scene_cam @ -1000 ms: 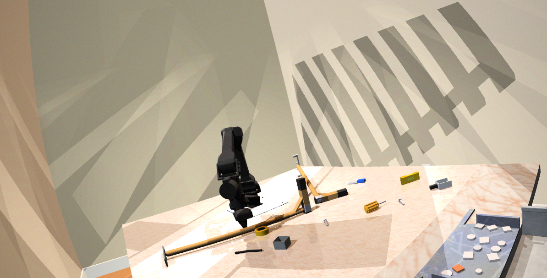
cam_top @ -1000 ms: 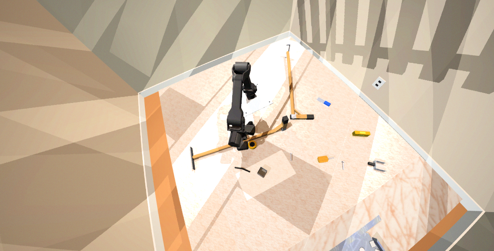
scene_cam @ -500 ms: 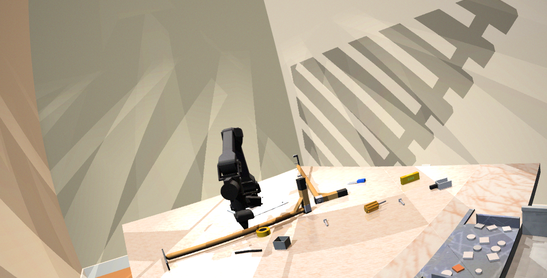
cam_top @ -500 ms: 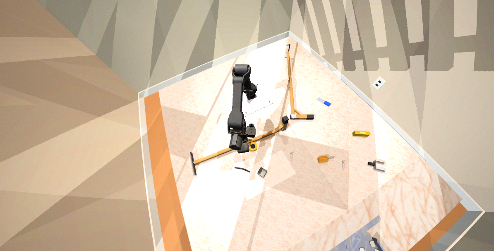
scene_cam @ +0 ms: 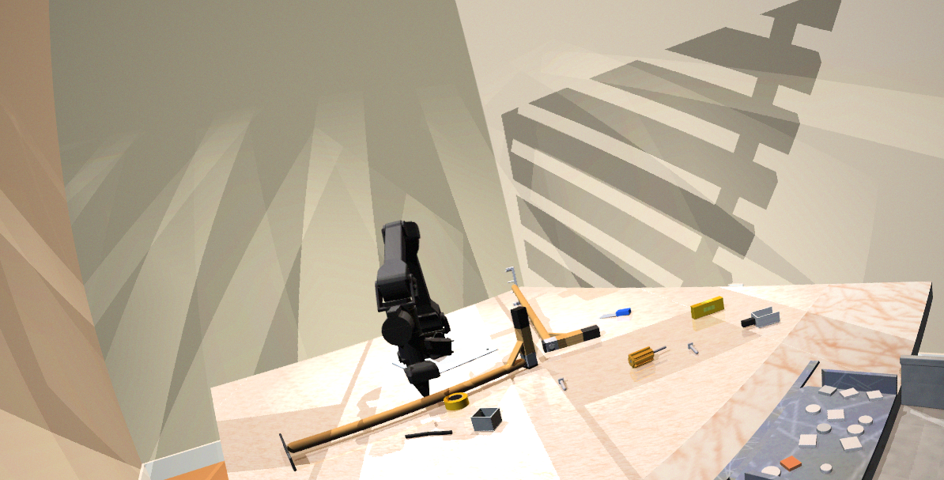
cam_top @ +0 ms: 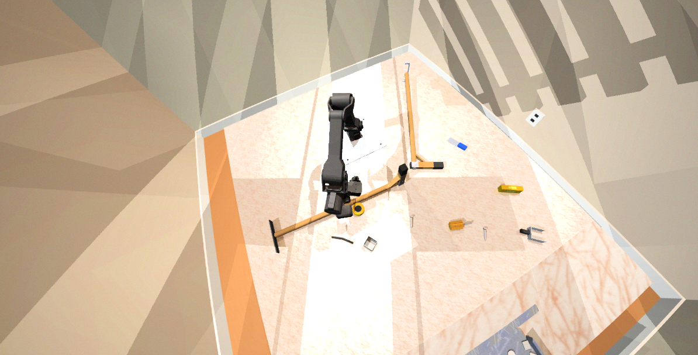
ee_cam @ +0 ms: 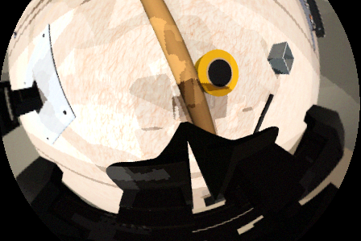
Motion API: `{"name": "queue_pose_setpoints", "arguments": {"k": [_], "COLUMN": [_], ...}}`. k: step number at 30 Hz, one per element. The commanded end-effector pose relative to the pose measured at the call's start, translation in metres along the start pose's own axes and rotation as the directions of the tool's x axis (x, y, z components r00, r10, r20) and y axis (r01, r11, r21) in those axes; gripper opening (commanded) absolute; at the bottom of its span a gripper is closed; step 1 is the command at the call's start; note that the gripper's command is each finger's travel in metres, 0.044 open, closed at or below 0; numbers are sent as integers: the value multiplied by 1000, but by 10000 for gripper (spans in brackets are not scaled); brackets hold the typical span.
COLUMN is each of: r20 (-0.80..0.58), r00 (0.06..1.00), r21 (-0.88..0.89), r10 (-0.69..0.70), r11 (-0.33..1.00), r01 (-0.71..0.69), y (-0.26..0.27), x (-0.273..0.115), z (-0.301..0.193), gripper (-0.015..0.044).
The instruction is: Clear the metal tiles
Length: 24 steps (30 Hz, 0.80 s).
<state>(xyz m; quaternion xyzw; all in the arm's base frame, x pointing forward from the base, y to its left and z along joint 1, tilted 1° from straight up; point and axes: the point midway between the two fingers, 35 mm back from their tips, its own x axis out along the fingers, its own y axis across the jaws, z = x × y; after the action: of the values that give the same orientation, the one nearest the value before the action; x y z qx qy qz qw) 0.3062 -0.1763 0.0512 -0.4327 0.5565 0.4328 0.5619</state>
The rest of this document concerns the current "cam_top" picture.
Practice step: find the yellow rectangular block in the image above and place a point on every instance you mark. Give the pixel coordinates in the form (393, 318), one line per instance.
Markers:
(510, 189)

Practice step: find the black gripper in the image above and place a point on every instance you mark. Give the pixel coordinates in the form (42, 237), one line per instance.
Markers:
(346, 210)

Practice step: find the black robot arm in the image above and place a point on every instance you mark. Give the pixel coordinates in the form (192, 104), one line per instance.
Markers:
(341, 118)

